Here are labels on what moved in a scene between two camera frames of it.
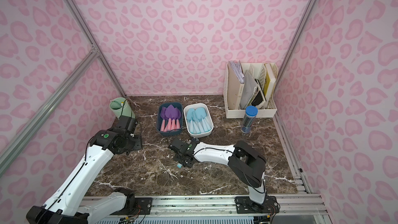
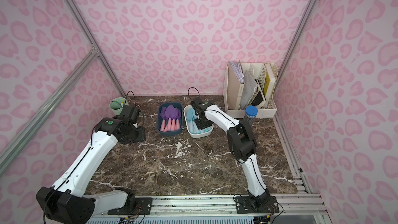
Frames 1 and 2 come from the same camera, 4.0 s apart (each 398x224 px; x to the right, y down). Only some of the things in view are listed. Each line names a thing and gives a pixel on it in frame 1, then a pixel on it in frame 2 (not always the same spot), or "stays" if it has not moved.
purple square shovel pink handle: x=163 y=118 stays
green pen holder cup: x=120 y=106 stays
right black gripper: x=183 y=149 -> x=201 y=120
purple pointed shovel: x=178 y=116 stays
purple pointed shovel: x=170 y=113 stays
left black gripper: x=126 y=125 -> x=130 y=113
